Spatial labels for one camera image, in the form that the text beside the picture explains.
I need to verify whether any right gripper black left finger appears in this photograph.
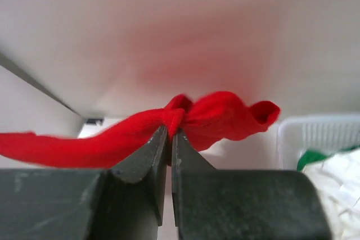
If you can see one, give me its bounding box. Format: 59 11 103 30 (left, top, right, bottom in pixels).
1 127 168 239

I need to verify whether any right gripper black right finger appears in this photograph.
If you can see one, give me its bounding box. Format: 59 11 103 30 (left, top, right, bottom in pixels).
172 131 332 240

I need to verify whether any red t-shirt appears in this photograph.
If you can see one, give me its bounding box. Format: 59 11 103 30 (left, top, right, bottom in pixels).
1 91 281 168

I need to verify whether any small label sticker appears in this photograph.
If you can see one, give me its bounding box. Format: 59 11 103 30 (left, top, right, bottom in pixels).
85 118 104 126

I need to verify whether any green t-shirt in basket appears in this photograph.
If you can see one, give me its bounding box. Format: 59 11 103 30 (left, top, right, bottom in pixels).
296 145 359 171

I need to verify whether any white crumpled t-shirt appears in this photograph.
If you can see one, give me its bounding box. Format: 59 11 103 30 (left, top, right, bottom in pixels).
302 148 359 239

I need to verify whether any white plastic basket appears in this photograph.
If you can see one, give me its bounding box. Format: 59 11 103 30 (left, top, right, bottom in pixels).
276 114 359 170

